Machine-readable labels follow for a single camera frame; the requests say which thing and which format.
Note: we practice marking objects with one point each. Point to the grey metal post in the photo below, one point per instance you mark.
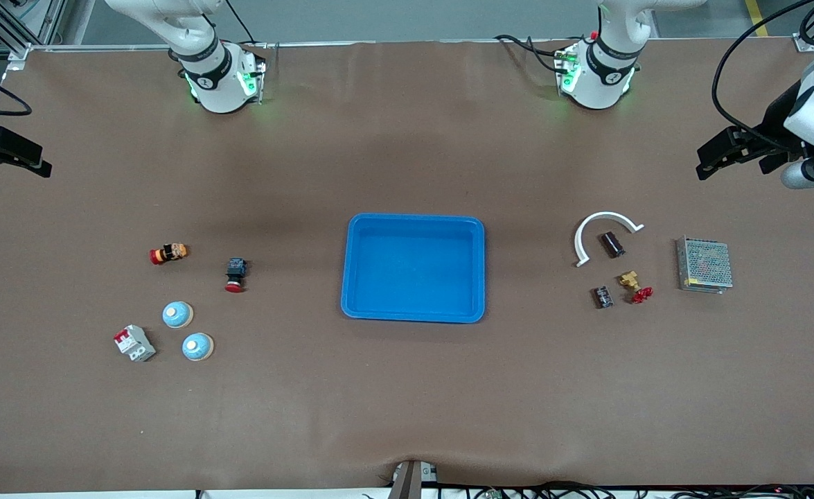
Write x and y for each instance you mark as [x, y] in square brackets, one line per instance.
[410, 482]

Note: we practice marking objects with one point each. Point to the white curved plastic bracket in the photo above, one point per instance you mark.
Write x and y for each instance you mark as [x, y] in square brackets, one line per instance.
[578, 244]

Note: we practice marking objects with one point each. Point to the long dark brown capacitor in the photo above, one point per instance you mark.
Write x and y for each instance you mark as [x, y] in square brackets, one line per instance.
[612, 244]

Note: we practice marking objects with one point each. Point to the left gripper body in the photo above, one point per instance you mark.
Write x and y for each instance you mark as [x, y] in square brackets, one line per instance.
[779, 122]

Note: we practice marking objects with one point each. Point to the brown table mat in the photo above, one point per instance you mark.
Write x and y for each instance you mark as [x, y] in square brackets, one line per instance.
[406, 402]

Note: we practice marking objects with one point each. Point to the perforated metal power supply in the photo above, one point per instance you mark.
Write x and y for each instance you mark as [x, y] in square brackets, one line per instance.
[704, 267]

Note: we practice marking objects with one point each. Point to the orange red push button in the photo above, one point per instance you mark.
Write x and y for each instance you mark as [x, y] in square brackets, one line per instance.
[168, 254]

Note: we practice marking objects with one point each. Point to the white red circuit breaker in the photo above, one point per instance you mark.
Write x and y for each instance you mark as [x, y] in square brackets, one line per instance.
[134, 344]

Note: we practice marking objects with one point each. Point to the blue dome bell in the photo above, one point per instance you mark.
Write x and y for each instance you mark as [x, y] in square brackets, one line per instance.
[177, 314]
[197, 346]

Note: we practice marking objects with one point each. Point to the red mushroom emergency button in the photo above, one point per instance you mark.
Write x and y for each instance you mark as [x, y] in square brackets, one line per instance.
[235, 270]

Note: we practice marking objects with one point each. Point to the blue plastic tray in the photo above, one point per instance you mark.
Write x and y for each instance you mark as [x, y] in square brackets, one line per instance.
[413, 270]

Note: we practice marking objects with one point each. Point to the small black connector block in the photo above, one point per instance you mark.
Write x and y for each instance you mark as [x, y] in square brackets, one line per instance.
[603, 297]

